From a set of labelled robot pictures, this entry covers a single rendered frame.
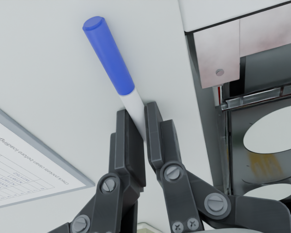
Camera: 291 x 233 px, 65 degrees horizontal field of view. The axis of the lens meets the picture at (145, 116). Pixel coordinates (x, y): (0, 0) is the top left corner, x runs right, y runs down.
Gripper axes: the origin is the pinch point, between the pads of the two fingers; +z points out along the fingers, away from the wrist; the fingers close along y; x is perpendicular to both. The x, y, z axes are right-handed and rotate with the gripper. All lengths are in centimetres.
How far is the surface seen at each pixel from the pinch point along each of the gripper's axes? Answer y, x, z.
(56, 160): -7.5, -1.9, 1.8
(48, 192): -11.3, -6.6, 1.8
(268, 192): 13.7, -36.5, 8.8
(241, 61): 9.9, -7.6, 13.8
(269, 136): 11.9, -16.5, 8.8
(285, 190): 16.8, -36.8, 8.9
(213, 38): 5.9, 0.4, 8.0
